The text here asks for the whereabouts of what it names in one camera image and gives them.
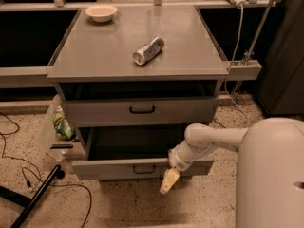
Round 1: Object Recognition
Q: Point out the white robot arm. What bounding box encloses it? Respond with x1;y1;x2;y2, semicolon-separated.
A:
160;118;304;228

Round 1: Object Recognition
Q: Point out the green snack bag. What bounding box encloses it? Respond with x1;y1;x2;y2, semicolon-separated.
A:
52;106;75;141

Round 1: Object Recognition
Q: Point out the silver drink can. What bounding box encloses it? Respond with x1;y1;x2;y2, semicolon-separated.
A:
133;37;164;66

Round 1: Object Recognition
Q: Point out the black metal stand leg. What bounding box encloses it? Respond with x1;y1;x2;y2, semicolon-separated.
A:
0;165;62;228

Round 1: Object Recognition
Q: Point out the black floor cable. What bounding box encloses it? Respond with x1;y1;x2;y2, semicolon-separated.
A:
0;111;93;228

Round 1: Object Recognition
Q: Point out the grey drawer cabinet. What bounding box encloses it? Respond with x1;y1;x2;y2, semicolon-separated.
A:
47;4;230;182

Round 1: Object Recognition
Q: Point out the clear plastic bin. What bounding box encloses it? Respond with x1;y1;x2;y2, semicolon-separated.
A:
37;95;85;162

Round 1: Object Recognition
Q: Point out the grey top drawer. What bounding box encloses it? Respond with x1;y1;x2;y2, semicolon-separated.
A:
61;97;219;127

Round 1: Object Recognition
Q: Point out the grey drawer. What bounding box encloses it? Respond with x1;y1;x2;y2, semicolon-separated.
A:
71;123;215;181
61;97;219;127

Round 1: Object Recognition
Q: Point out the white bowl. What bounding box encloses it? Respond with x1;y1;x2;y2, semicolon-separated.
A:
85;5;117;23

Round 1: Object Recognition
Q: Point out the dark grey side cabinet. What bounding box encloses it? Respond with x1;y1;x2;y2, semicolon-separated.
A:
255;0;304;115

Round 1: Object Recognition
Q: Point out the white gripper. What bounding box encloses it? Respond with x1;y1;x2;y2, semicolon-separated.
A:
160;141;202;195

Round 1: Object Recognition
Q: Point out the white hanging cable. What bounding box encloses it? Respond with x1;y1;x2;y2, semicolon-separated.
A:
214;3;251;122

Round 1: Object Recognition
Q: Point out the grey metal counter rail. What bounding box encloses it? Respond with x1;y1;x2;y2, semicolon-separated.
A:
0;60;262;88

